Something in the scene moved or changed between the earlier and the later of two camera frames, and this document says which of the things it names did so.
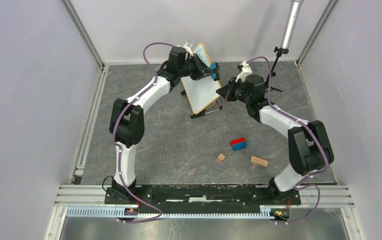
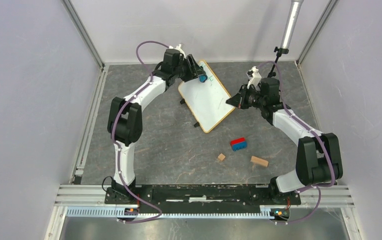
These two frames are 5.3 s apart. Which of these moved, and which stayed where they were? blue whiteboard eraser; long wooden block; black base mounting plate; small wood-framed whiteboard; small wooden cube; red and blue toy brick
Moved: blue whiteboard eraser; small wood-framed whiteboard
Stayed: black base mounting plate; small wooden cube; long wooden block; red and blue toy brick
